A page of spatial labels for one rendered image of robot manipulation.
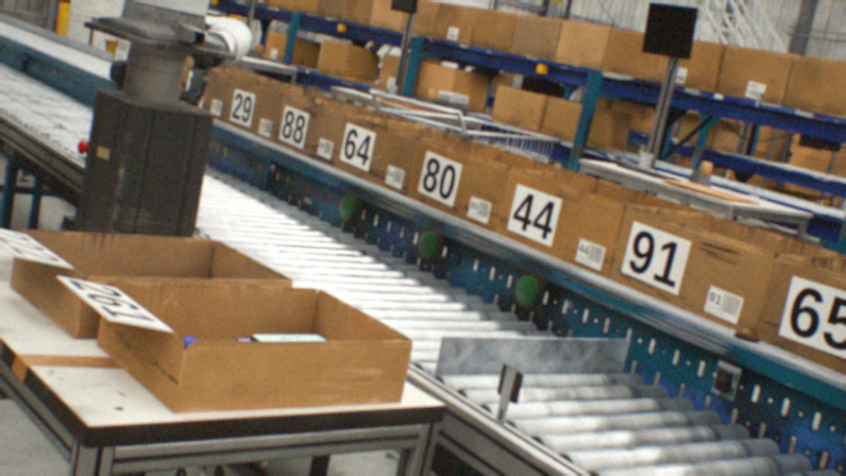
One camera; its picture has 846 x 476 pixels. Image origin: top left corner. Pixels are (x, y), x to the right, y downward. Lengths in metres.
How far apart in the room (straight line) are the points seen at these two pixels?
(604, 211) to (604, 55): 6.65
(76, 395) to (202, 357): 0.17
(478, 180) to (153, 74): 0.91
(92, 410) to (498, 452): 0.61
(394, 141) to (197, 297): 1.34
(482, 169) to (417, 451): 1.11
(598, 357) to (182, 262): 0.81
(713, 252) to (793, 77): 5.65
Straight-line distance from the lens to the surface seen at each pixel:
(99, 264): 2.06
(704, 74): 8.26
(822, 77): 7.68
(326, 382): 1.62
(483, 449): 1.74
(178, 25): 2.15
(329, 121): 3.34
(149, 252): 2.10
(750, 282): 2.14
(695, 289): 2.22
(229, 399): 1.55
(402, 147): 3.00
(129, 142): 2.14
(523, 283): 2.45
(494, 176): 2.68
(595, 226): 2.41
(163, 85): 2.19
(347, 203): 3.06
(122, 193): 2.16
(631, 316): 2.25
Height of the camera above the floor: 1.28
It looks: 10 degrees down
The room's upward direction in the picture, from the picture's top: 12 degrees clockwise
